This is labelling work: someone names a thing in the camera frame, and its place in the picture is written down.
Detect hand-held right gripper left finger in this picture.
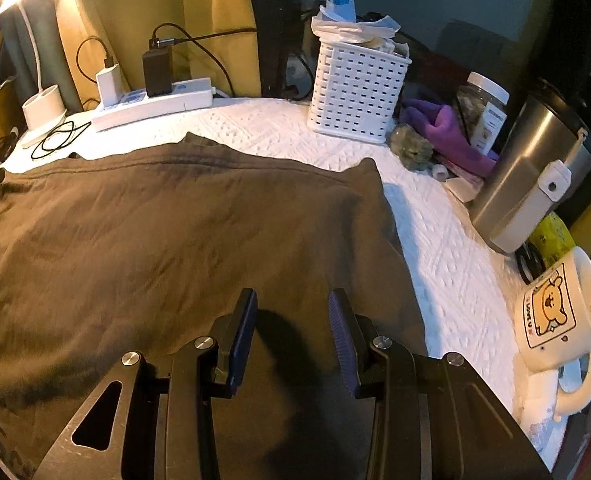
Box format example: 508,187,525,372
30,287,260,480

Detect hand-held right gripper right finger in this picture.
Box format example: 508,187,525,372
327,288,551,480

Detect brown printed t-shirt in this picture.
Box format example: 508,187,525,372
0,132,429,480

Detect black earphones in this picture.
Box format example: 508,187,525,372
0,130,21,168

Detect white desk lamp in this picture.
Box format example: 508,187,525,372
0,0,69,150

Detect grey curtain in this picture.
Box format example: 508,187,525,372
0,5,81,111

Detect white charger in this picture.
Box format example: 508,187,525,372
96,63,122,107

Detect white power strip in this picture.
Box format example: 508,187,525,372
92,77,215,133

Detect black charger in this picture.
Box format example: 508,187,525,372
142,49,173,97

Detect grey green plush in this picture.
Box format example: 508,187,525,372
386,125,435,173

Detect white bear print mug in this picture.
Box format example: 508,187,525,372
514,246,591,423

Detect steel tumbler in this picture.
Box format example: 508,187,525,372
468,77,591,255

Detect yellow packet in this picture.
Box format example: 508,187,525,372
530,212,576,266

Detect purple cloth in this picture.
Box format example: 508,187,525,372
400,97,499,178

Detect white plastic basket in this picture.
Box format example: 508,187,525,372
308,40,413,145

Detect white lid jar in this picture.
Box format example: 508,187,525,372
455,72,510,156

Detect white plastic bag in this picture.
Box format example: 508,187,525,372
311,7,411,58

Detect blue white packet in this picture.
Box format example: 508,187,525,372
324,0,356,23

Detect black charging cable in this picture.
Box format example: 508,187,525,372
32,36,114,161
150,22,259,98

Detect black window frame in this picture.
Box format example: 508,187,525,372
248,0,301,101

